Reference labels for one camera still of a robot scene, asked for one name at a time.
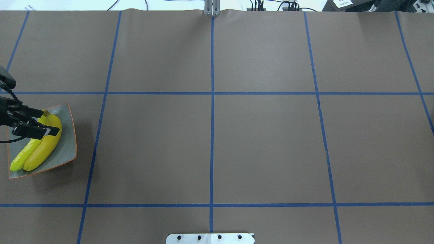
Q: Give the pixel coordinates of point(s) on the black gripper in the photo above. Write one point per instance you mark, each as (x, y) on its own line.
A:
(23, 129)

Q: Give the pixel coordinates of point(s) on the yellow banana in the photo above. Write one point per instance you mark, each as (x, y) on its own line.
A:
(37, 153)

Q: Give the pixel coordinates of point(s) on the grey square plate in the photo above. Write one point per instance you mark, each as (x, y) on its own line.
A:
(65, 151)

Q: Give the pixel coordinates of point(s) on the black box with label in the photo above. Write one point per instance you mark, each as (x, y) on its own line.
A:
(348, 5)

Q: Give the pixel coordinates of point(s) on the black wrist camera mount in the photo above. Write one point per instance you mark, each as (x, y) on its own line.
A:
(6, 78)

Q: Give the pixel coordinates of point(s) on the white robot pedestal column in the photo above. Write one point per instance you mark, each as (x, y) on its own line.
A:
(210, 238)

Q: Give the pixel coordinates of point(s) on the aluminium frame post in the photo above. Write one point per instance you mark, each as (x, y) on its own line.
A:
(212, 8)

